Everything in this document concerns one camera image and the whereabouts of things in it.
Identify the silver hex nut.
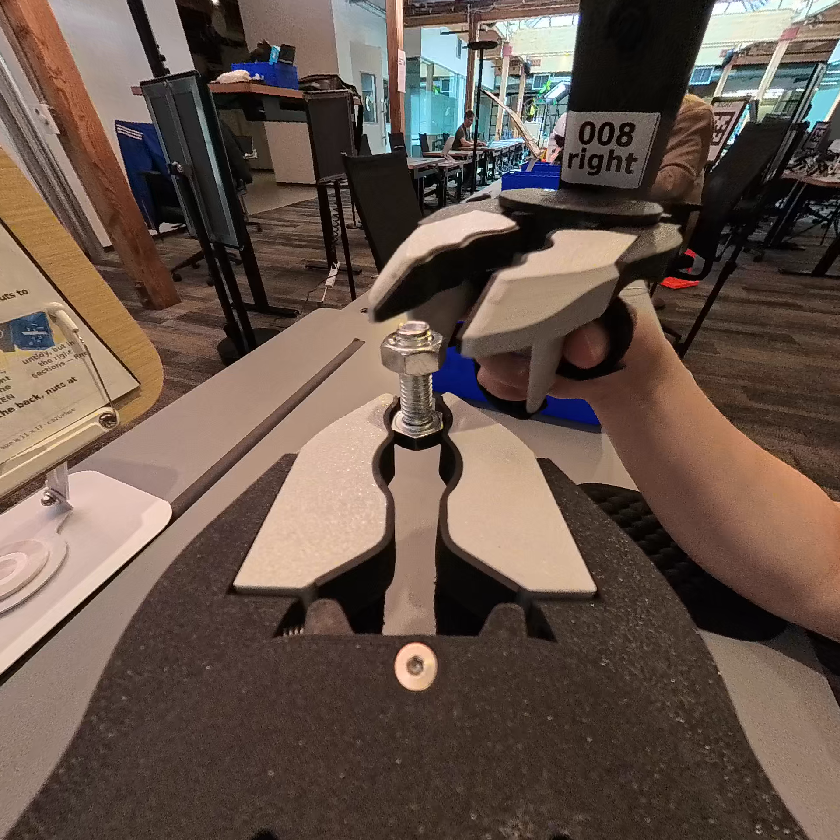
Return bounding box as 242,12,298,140
379,325,446,376

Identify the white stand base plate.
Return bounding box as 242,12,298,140
0,469,173,677

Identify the white page holder bar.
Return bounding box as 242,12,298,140
0,407,121,496

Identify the silver hex bolt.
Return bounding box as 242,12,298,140
391,322,445,452

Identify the black floor lamp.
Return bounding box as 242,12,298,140
462,41,500,191

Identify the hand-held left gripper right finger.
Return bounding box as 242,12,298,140
433,394,599,635

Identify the wooden post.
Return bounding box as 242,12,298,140
386,0,408,135
0,0,181,311

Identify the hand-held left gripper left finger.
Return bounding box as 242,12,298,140
233,394,401,634

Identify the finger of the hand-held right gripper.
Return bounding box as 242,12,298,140
456,228,641,360
367,210,527,342

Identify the person's right forearm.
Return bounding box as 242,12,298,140
591,315,840,641

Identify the person's right hand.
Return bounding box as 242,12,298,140
476,298,685,421

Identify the black mesh office chair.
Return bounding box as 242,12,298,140
666,120,815,358

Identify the blue jacket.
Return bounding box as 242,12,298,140
115,119,172,227

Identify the dark monitor on stand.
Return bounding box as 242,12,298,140
140,71,299,365

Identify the black foam pad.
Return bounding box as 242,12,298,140
581,482,788,644

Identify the tag sign board on stand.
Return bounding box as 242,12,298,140
705,97,752,165

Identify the blue plastic bin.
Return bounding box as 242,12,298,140
231,62,299,89
502,163,562,191
433,320,601,427

